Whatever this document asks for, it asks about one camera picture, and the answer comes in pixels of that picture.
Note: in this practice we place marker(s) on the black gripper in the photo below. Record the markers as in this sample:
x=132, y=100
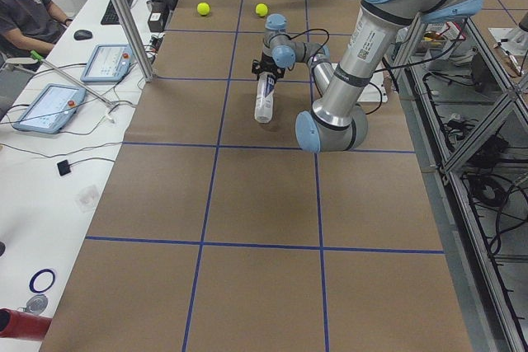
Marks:
x=271, y=68

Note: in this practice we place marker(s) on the clear Wilson tennis ball can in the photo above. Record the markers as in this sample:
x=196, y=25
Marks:
x=264, y=100

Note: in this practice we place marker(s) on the yellow tennis ball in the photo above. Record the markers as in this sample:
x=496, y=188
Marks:
x=203, y=8
x=261, y=9

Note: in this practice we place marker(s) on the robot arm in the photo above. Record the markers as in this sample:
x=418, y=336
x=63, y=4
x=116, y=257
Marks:
x=335, y=121

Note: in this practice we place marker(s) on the blue teach pendant far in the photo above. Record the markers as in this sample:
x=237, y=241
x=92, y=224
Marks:
x=108, y=64

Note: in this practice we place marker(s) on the blue teach pendant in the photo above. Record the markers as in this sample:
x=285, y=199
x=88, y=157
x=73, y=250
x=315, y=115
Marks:
x=52, y=109
x=108, y=64

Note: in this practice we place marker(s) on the black computer mouse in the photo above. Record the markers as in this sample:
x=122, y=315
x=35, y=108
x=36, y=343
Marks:
x=82, y=35

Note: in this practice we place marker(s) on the blue teach pendant near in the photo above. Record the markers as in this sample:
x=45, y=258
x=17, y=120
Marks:
x=52, y=109

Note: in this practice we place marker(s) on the small black square pad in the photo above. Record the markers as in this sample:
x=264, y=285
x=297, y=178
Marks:
x=64, y=167

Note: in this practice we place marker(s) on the seated person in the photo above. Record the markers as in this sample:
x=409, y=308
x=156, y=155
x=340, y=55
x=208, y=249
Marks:
x=28, y=25

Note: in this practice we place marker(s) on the blue tape roll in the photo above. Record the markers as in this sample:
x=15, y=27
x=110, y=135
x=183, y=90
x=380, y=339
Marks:
x=42, y=280

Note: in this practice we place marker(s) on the red cylinder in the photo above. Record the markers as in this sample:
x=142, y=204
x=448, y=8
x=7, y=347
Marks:
x=23, y=326

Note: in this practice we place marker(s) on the aluminium frame post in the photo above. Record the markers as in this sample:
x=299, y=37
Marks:
x=134, y=39

